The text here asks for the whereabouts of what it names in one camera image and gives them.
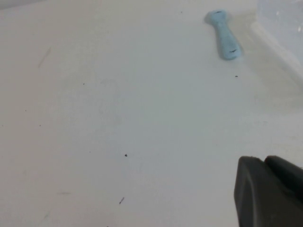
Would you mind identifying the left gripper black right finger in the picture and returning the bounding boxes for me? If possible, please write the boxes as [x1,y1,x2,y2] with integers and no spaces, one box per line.
[264,155,303,206]

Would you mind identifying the blue plastic fork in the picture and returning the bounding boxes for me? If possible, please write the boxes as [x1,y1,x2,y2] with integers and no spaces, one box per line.
[204,9,242,60]

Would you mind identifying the clear plastic egg box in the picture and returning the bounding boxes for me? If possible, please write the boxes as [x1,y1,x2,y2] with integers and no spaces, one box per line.
[248,0,303,80]

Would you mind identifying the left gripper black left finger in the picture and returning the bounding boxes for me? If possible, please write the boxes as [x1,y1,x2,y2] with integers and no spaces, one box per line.
[233,156,303,227]

